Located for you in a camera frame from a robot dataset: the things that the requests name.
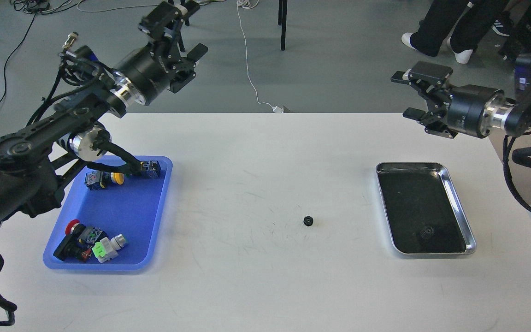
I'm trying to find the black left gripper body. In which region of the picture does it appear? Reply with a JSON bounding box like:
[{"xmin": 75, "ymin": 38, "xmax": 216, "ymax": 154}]
[{"xmin": 111, "ymin": 44, "xmax": 178, "ymax": 107}]

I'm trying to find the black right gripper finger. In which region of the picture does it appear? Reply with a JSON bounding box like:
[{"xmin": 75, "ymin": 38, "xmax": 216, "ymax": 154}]
[
  {"xmin": 390, "ymin": 62, "xmax": 453, "ymax": 100},
  {"xmin": 402, "ymin": 107, "xmax": 458, "ymax": 139}
]

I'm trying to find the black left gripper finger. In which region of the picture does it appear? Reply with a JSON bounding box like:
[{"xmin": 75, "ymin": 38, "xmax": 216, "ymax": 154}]
[
  {"xmin": 169, "ymin": 43, "xmax": 208, "ymax": 93},
  {"xmin": 139, "ymin": 1, "xmax": 200, "ymax": 51}
]

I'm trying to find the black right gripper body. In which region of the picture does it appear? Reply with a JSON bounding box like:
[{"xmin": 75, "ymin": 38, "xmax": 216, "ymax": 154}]
[{"xmin": 445, "ymin": 85, "xmax": 504, "ymax": 138}]

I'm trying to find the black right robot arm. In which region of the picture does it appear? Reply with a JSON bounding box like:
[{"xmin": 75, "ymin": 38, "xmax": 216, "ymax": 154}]
[{"xmin": 391, "ymin": 54, "xmax": 531, "ymax": 168}]

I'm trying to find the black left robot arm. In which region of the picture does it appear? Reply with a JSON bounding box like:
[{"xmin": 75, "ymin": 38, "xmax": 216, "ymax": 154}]
[{"xmin": 0, "ymin": 0, "xmax": 208, "ymax": 225}]

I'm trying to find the silver metal tray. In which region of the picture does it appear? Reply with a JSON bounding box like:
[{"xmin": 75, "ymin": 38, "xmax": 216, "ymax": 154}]
[{"xmin": 376, "ymin": 162, "xmax": 477, "ymax": 258}]

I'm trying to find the blue plastic tray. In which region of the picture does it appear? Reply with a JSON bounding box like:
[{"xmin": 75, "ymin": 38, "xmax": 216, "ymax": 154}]
[{"xmin": 43, "ymin": 155, "xmax": 173, "ymax": 272}]

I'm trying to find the person in black trousers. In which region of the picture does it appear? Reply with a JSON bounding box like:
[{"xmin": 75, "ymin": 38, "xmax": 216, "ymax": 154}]
[{"xmin": 401, "ymin": 0, "xmax": 508, "ymax": 64}]

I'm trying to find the black chair leg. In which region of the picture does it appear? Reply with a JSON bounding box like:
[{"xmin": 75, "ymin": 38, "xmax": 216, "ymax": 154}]
[{"xmin": 277, "ymin": 0, "xmax": 288, "ymax": 51}]

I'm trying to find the red emergency stop button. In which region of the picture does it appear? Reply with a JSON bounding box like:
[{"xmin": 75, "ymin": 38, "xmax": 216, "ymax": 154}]
[{"xmin": 65, "ymin": 219, "xmax": 107, "ymax": 246}]

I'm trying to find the white cable on floor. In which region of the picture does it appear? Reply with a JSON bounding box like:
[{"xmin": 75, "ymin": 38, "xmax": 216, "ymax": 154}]
[{"xmin": 236, "ymin": 0, "xmax": 283, "ymax": 113}]

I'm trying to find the green push button switch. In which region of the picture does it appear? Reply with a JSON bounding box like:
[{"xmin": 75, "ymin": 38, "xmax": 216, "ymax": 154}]
[{"xmin": 128, "ymin": 160, "xmax": 161, "ymax": 179}]

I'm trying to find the yellow push button switch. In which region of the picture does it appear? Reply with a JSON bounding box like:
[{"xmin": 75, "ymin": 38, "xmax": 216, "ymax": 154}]
[{"xmin": 84, "ymin": 170, "xmax": 125, "ymax": 190}]

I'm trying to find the black cable on floor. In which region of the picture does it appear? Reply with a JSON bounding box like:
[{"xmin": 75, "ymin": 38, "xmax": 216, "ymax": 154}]
[{"xmin": 0, "ymin": 0, "xmax": 79, "ymax": 173}]

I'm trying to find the white green selector switch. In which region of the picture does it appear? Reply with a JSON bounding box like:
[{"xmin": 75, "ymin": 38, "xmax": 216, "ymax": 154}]
[{"xmin": 91, "ymin": 235, "xmax": 127, "ymax": 263}]

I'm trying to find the black red switch block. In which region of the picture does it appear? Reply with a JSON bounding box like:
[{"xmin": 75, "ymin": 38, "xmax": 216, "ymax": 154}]
[{"xmin": 53, "ymin": 235, "xmax": 92, "ymax": 262}]

